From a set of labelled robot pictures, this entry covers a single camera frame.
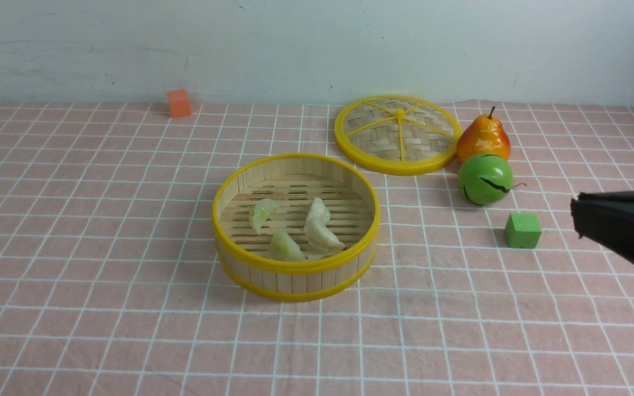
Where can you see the white dumpling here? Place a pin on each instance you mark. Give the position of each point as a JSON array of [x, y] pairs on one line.
[[318, 214], [321, 239]]

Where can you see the green dumpling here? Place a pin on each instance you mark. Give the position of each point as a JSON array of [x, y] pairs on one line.
[[262, 211], [283, 248]]

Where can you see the green dumpling front bottom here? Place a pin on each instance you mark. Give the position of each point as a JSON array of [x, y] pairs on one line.
[[262, 211]]

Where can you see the woven bamboo steamer lid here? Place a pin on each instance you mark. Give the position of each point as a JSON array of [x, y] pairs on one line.
[[397, 135]]

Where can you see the bamboo steamer tray yellow rim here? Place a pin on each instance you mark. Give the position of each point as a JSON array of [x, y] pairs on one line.
[[295, 179]]

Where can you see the green foam cube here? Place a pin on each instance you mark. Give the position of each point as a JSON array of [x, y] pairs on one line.
[[523, 230]]

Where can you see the green toy watermelon ball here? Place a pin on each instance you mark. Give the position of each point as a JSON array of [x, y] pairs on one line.
[[485, 179]]

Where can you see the orange yellow toy pear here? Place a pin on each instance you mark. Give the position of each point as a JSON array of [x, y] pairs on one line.
[[485, 136]]

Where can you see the orange foam cube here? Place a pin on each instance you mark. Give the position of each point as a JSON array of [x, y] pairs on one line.
[[179, 103]]

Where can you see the pink checkered tablecloth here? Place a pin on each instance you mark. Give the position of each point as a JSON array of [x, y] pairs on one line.
[[109, 284]]

